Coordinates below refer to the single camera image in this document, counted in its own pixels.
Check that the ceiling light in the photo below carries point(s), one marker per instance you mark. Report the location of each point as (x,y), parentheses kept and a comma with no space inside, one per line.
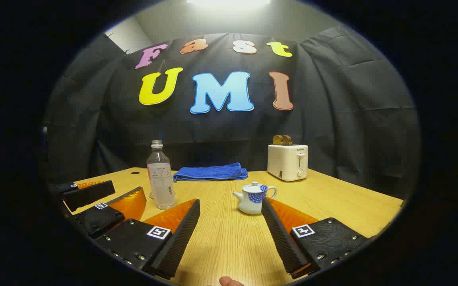
(229,3)

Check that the clear plastic water bottle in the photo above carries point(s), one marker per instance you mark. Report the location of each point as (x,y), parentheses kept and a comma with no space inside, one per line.
(161,186)

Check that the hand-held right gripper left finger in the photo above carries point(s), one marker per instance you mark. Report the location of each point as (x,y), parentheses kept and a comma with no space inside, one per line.
(181,238)

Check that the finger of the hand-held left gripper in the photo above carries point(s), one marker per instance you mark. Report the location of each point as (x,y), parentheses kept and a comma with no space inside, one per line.
(90,194)
(101,220)

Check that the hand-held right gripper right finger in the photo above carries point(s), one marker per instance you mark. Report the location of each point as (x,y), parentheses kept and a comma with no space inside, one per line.
(280,238)

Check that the black backdrop cloth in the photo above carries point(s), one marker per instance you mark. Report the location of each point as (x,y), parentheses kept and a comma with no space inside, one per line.
(332,119)

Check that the blue folded towel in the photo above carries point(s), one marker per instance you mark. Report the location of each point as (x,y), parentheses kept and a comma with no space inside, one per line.
(209,172)

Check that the cream white toaster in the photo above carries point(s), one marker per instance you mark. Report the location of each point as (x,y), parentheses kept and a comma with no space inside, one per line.
(286,163)

